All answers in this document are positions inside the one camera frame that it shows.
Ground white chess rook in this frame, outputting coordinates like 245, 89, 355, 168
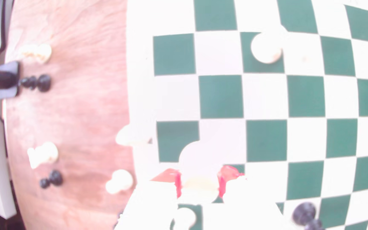
178, 141, 223, 205

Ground white chess pawn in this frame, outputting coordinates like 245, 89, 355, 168
105, 169, 134, 195
171, 208, 197, 230

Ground green and white chess mat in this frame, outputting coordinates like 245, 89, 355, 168
125, 0, 368, 230

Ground black chess pawn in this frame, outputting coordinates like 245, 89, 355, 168
20, 74, 52, 93
292, 202, 326, 230
39, 170, 64, 189

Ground white chess knight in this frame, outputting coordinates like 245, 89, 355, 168
19, 43, 52, 65

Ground tall white chess piece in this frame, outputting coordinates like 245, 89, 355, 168
250, 30, 283, 64

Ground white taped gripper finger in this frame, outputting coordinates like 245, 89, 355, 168
115, 168, 182, 230
217, 164, 296, 230

